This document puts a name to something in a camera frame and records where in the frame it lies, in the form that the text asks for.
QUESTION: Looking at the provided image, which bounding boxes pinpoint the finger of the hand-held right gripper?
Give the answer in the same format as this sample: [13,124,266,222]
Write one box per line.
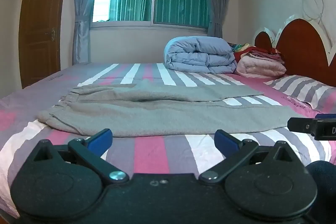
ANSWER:
[287,117,315,135]

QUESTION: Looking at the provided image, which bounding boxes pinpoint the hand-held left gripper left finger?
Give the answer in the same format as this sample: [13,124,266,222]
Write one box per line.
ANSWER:
[33,128,130,183]

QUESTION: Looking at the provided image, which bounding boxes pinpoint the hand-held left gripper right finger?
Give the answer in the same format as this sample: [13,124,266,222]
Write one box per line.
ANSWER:
[199,130,292,185]

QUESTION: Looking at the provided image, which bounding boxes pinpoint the grey pants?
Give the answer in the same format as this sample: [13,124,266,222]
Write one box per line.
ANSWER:
[37,82,307,137]

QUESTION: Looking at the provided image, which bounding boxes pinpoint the striped pillow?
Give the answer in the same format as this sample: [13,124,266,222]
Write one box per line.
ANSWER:
[264,74,336,114]

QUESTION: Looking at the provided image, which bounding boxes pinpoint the dark blue clothing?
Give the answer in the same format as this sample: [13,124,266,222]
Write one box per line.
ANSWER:
[306,160,336,224]

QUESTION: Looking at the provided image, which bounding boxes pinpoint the striped bed sheet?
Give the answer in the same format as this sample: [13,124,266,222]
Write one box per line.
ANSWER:
[0,63,336,219]

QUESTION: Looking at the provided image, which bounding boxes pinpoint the folded pink blanket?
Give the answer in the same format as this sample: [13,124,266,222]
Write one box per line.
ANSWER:
[235,55,287,79]

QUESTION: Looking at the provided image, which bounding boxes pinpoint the red wooden headboard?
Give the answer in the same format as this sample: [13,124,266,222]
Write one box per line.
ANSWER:
[254,18,336,82]

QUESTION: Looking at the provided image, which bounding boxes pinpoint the red folded cloth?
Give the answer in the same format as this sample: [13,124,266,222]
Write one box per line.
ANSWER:
[232,46,285,65]

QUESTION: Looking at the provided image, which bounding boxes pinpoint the folded blue duvet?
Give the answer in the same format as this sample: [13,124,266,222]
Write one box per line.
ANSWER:
[164,35,238,74]

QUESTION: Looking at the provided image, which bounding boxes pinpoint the colourful patterned cloth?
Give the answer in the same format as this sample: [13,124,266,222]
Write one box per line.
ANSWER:
[228,43,253,53]

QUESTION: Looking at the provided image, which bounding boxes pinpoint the brown wooden door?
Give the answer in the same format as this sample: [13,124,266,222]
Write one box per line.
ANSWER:
[19,0,74,89]

